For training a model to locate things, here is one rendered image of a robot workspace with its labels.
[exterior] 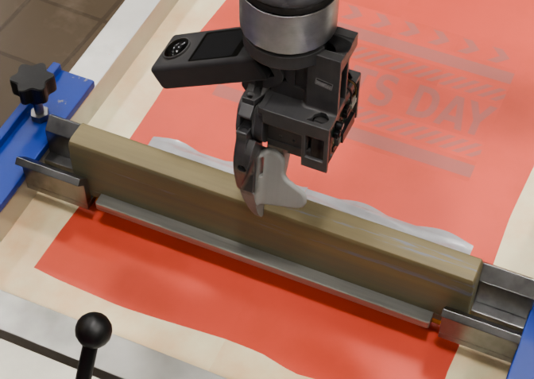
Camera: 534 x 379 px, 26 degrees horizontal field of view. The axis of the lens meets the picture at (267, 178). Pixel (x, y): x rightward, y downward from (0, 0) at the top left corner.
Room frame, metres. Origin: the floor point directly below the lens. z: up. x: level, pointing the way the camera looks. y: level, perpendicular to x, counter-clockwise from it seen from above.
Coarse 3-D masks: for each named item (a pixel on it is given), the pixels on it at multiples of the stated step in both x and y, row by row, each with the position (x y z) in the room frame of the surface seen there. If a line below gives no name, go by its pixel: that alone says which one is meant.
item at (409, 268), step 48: (96, 144) 0.73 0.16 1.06; (144, 144) 0.73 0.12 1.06; (96, 192) 0.73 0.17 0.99; (144, 192) 0.70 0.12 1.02; (192, 192) 0.68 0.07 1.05; (240, 192) 0.67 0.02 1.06; (240, 240) 0.66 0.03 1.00; (288, 240) 0.64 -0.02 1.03; (336, 240) 0.62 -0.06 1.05; (384, 240) 0.62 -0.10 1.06; (384, 288) 0.60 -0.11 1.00; (432, 288) 0.59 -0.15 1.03
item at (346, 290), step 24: (120, 216) 0.70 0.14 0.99; (144, 216) 0.70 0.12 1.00; (192, 240) 0.67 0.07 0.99; (216, 240) 0.67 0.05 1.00; (264, 264) 0.64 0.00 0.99; (288, 264) 0.64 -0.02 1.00; (336, 288) 0.61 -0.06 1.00; (360, 288) 0.61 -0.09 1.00; (384, 312) 0.59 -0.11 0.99; (408, 312) 0.58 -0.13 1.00; (432, 312) 0.58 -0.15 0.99
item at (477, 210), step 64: (448, 0) 1.06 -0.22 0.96; (512, 0) 1.06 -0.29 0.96; (512, 128) 0.85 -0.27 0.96; (320, 192) 0.76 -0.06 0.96; (384, 192) 0.76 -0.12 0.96; (448, 192) 0.76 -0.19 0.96; (512, 192) 0.76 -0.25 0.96; (256, 320) 0.60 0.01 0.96; (320, 320) 0.60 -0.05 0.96; (384, 320) 0.60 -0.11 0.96
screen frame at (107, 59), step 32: (128, 0) 1.02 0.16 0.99; (160, 0) 1.02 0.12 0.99; (128, 32) 0.96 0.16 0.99; (96, 64) 0.91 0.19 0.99; (128, 64) 0.94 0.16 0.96; (96, 96) 0.88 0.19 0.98; (32, 192) 0.75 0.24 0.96; (0, 224) 0.70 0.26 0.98; (0, 320) 0.58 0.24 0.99; (32, 320) 0.58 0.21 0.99; (64, 320) 0.58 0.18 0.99; (64, 352) 0.54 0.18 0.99; (128, 352) 0.54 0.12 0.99; (160, 352) 0.55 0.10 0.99
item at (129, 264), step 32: (352, 0) 1.06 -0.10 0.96; (384, 0) 1.06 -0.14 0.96; (160, 96) 0.90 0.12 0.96; (192, 96) 0.90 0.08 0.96; (160, 128) 0.85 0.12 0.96; (192, 128) 0.85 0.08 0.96; (224, 128) 0.85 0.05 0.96; (96, 224) 0.72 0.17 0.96; (128, 224) 0.72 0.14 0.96; (64, 256) 0.68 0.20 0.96; (96, 256) 0.68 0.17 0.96; (128, 256) 0.68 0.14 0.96; (160, 256) 0.68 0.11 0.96; (192, 256) 0.68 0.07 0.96; (224, 256) 0.68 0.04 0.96; (96, 288) 0.64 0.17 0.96; (128, 288) 0.64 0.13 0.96; (160, 288) 0.64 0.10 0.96; (192, 288) 0.64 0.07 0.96; (224, 288) 0.64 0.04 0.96; (192, 320) 0.60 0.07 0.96; (224, 320) 0.60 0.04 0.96
